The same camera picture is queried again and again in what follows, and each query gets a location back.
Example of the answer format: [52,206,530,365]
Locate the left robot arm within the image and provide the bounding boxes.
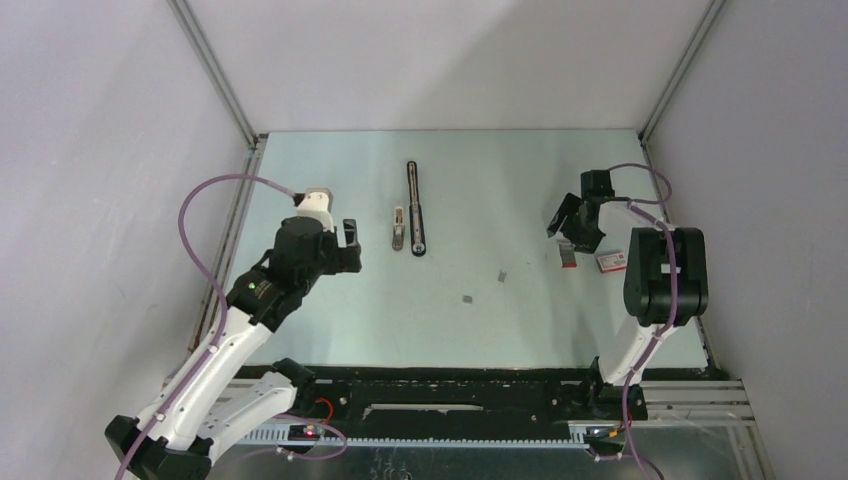
[105,216,362,479]

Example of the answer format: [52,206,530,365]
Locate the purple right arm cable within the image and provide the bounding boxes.
[608,163,684,480]

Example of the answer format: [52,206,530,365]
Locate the white red staple box sleeve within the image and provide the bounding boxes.
[595,251,627,274]

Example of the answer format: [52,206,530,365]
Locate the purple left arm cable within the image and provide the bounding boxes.
[112,174,299,480]

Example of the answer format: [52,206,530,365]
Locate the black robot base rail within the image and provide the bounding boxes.
[178,364,664,445]

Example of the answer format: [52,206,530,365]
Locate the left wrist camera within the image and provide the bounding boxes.
[294,188,335,232]

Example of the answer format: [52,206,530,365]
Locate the open staple box tray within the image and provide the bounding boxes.
[557,239,577,268]

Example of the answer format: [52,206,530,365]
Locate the beige stapler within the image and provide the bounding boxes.
[391,206,405,251]

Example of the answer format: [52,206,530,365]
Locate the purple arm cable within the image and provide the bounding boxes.
[608,163,684,480]
[112,174,299,480]

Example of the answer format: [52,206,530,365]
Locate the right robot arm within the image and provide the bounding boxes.
[546,169,709,418]

